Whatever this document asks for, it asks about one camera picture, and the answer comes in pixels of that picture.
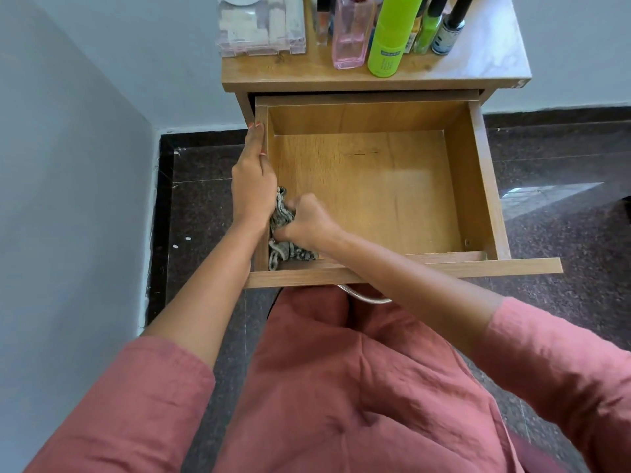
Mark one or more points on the pink perfume bottle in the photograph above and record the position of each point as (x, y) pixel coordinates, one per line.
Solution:
(350, 39)

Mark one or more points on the green striped cloth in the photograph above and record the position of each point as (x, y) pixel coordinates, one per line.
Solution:
(282, 216)

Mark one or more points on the lime green bottle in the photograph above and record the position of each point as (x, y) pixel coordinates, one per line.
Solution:
(389, 39)

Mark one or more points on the white label nail polish bottle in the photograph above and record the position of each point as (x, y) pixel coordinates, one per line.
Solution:
(446, 36)

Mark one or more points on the person's legs pink trousers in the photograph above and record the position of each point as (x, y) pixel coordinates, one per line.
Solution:
(355, 399)

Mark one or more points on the yellow nail polish bottle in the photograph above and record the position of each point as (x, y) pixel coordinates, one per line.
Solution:
(410, 39)

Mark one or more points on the clear box of beige tubes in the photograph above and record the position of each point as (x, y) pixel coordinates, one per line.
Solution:
(256, 34)

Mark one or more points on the person's left pink sleeve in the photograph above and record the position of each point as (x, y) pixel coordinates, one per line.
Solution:
(128, 413)

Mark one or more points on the person's left hand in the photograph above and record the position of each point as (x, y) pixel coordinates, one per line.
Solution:
(254, 187)

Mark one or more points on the wooden drawer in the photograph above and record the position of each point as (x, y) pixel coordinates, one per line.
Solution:
(374, 192)

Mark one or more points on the person's left forearm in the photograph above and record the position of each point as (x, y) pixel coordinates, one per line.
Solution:
(207, 300)

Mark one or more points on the person's pink sleeve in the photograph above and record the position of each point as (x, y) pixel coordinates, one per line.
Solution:
(128, 413)
(572, 369)

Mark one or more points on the wooden dressing table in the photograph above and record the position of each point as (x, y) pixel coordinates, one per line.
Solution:
(483, 59)

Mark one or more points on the person's right hand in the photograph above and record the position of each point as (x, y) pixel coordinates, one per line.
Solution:
(308, 224)

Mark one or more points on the person's right pink sleeve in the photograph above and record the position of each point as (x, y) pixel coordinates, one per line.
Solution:
(572, 369)

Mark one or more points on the person's right forearm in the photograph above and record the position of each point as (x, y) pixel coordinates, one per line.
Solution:
(414, 290)

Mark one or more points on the green nail polish bottle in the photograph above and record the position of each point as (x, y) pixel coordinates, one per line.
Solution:
(425, 34)

